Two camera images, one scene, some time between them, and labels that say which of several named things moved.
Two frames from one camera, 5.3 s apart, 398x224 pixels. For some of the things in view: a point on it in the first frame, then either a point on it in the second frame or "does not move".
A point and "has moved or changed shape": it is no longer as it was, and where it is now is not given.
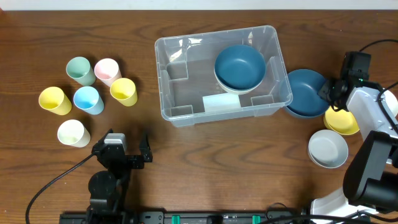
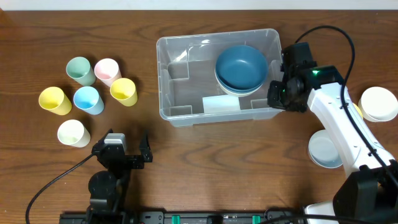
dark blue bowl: [306, 102] has moved or changed shape
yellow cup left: [53, 99] does not move
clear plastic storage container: [221, 76] does not move
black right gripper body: [329, 90] -> [284, 96]
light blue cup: [87, 99] does not move
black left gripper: [137, 163] does not move
